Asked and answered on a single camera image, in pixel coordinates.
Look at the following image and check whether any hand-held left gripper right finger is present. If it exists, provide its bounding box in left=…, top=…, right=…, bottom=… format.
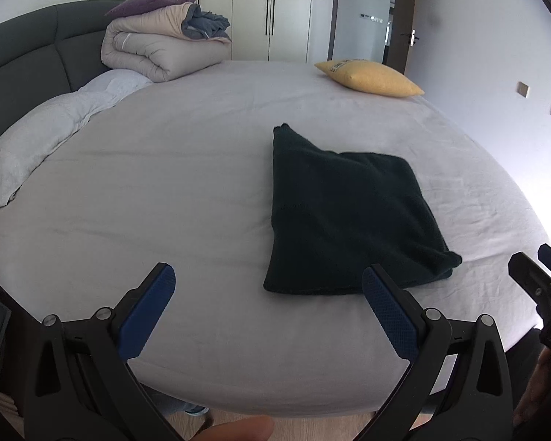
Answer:
left=349, top=264, right=516, bottom=441

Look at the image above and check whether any brown wooden door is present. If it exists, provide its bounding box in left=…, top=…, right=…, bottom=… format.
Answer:
left=383, top=0, right=420, bottom=77

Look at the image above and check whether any bed with light grey sheet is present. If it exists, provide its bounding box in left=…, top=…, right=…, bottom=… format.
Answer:
left=0, top=60, right=551, bottom=420

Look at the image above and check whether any beige folded duvet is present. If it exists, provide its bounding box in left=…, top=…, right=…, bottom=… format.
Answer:
left=100, top=2, right=233, bottom=84

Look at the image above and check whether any brown wooden door frame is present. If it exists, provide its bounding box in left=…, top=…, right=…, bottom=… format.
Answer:
left=328, top=0, right=398, bottom=66

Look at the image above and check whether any yellow pillow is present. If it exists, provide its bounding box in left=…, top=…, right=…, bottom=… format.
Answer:
left=314, top=58, right=426, bottom=98

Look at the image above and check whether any white crumpled pillow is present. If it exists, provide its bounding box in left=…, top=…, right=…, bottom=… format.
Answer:
left=0, top=69, right=154, bottom=212

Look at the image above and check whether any dark grey padded headboard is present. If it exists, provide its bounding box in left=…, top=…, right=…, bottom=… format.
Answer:
left=0, top=0, right=130, bottom=162

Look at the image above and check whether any dark green knitted garment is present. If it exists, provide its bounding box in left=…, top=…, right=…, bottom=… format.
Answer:
left=263, top=123, right=463, bottom=295

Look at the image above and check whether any person's left hand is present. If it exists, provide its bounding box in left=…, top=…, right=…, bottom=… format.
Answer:
left=194, top=415, right=275, bottom=441

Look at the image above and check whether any person's right hand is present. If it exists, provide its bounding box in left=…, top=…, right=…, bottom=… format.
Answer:
left=513, top=344, right=551, bottom=429

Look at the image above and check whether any cream wardrobe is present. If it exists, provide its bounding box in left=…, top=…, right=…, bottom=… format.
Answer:
left=164, top=0, right=339, bottom=65

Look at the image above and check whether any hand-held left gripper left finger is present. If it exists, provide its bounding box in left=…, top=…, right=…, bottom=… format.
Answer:
left=23, top=263, right=184, bottom=441

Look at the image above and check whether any grey blue folded blanket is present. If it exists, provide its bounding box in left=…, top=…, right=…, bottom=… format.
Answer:
left=181, top=5, right=233, bottom=42

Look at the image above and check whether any purple pillow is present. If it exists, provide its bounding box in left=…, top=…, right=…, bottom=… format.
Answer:
left=104, top=0, right=198, bottom=18

